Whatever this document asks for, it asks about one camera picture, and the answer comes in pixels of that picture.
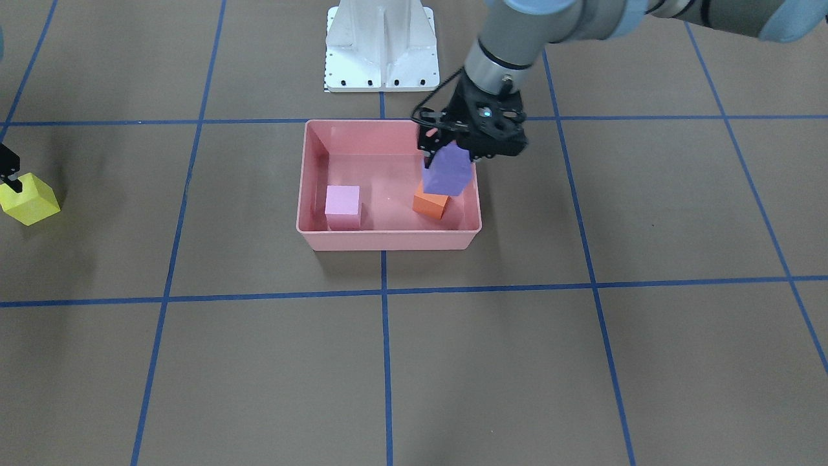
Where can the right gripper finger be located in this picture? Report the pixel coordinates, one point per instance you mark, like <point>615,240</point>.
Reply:
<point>10,166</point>

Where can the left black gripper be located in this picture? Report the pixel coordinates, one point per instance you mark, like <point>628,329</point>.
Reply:
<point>460,105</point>

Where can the purple foam cube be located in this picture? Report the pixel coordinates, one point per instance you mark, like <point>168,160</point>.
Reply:
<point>449,173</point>

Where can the orange foam cube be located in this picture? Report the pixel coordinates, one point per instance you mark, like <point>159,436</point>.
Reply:
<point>431,205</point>

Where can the yellow foam cube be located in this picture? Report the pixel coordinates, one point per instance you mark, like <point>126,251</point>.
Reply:
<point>35,203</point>

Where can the pink foam cube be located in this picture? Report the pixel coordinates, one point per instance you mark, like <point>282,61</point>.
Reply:
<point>343,207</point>

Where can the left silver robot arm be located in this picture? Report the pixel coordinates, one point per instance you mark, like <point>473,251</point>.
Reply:
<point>515,33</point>

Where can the pink plastic bin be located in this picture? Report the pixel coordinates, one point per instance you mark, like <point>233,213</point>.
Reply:
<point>381,157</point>

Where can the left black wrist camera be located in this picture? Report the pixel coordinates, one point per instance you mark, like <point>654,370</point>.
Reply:
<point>434,132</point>

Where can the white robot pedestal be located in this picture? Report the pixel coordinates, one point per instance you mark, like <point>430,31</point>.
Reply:
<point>381,46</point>

